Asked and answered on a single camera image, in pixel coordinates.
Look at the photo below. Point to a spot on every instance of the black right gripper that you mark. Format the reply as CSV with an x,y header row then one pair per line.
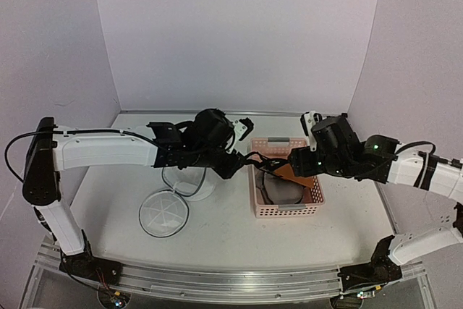
x,y
301,165

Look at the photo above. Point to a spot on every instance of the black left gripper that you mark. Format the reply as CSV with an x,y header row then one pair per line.
x,y
229,170

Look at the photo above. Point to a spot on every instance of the pink perforated plastic basket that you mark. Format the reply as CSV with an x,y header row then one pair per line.
x,y
313,197

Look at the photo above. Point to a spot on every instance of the dark grey bra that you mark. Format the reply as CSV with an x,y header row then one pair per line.
x,y
277,191

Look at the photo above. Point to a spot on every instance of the white mesh laundry bag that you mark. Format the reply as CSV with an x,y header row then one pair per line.
x,y
166,212

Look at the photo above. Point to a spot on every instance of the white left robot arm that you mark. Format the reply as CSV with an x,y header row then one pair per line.
x,y
208,140

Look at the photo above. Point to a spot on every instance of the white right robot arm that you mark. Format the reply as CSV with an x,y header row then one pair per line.
x,y
335,149

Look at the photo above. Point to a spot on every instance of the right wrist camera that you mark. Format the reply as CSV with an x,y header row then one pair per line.
x,y
308,121

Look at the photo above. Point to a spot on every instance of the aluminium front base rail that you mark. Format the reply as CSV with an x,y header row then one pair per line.
x,y
229,286

